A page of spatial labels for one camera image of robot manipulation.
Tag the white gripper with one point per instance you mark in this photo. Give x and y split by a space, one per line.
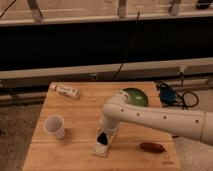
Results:
108 126

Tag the black eraser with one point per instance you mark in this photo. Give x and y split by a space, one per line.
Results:
102 138

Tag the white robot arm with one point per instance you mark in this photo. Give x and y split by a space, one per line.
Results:
191 124

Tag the white sponge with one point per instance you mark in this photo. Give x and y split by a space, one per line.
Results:
100 149

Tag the wooden table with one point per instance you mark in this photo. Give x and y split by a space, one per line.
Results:
74 152

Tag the green plate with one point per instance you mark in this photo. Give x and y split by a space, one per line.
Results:
136 97

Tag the brown oblong object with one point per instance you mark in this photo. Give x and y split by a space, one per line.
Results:
152 147

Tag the translucent plastic cup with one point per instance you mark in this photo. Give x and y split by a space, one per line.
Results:
54 125

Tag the blue device with cables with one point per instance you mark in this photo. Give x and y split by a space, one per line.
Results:
170 98

